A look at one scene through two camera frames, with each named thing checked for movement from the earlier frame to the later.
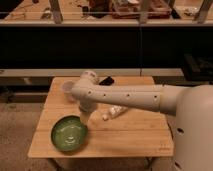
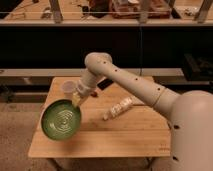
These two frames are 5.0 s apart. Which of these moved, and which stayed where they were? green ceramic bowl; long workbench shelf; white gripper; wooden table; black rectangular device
Moved: green ceramic bowl; white gripper
Stayed: wooden table; long workbench shelf; black rectangular device
